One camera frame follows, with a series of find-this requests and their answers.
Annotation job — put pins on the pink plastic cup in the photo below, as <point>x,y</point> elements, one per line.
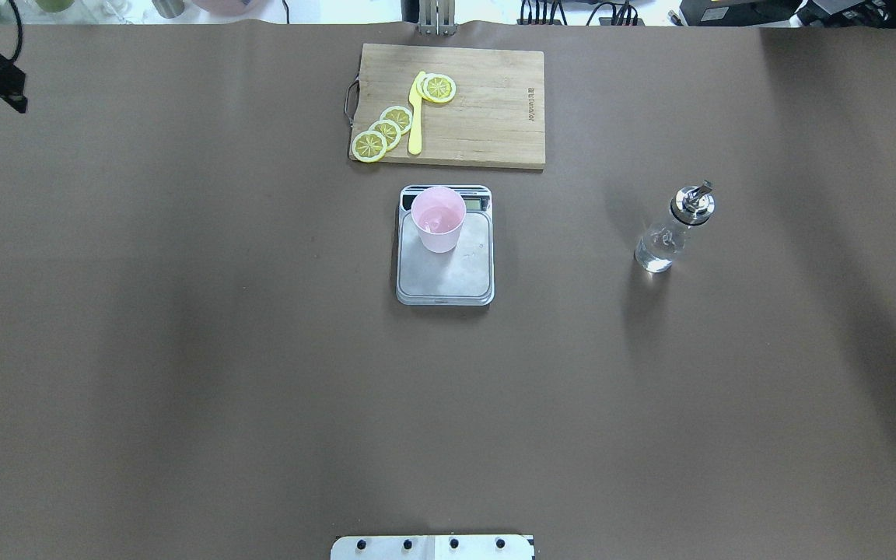
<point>438,213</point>

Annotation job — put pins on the glass sauce bottle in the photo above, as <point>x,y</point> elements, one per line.
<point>666,239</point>

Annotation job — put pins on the digital kitchen scale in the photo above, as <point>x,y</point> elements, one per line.
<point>461,276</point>

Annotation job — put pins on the brown table mat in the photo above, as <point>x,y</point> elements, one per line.
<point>202,354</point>

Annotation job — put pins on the lemon slice in row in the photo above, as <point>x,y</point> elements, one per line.
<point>389,130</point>
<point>399,115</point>

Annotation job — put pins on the yellow plastic knife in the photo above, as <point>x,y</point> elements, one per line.
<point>415,141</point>

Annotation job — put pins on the lower lemon slice of pair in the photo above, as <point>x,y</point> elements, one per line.
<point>420,86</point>

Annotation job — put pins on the lemon slice of pair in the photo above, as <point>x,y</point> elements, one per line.
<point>440,88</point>
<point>420,86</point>

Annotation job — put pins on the top lemon slice of pair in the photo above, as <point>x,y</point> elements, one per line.
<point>440,88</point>

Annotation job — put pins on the wooden cutting board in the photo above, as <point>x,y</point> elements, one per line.
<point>496,120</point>

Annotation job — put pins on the lemon slice near handle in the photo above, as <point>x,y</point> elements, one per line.
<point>369,146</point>

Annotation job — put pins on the aluminium frame post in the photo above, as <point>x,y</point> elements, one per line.
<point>437,18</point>

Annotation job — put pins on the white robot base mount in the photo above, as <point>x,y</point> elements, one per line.
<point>435,546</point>

